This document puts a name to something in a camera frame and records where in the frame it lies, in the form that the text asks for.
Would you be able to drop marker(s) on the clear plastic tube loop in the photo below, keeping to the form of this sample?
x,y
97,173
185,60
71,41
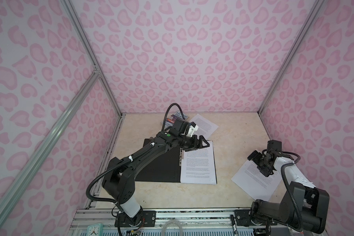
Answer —
x,y
170,224

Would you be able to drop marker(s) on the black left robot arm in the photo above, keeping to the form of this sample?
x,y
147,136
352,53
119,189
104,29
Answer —
x,y
117,184

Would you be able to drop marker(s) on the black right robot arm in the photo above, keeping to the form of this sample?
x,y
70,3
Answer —
x,y
304,207

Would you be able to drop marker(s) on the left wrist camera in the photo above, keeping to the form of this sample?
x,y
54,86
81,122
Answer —
x,y
193,127

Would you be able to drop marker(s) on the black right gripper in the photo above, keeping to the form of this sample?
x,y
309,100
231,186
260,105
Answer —
x,y
256,158

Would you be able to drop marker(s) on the black marker pen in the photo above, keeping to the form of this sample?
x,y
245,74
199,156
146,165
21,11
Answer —
x,y
233,224

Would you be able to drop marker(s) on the colourful paperback book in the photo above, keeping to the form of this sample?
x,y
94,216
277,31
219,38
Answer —
x,y
170,120

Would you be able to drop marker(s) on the printed paper sheet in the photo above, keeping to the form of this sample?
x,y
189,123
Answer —
x,y
254,183
198,167
205,127

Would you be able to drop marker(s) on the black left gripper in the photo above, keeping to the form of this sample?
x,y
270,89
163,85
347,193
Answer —
x,y
200,142

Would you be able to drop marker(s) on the white and black folder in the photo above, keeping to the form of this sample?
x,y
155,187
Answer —
x,y
164,169

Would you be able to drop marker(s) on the small teal alarm clock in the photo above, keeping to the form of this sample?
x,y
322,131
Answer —
x,y
95,230

